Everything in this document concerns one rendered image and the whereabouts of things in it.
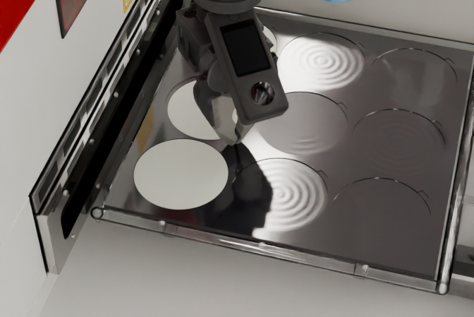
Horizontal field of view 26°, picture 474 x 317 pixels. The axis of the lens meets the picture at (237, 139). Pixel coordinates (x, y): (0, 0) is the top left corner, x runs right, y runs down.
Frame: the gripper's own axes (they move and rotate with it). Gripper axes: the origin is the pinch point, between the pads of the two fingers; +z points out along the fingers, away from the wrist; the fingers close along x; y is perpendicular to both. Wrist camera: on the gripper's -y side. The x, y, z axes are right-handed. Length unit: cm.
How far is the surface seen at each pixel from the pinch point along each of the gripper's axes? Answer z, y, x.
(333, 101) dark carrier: 1.4, 1.8, -13.1
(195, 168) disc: 1.3, -0.8, 5.3
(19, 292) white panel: 2.1, -7.6, 27.2
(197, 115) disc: 1.2, 6.3, 1.9
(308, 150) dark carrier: 1.4, -3.8, -6.8
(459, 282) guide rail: 6.8, -22.7, -14.7
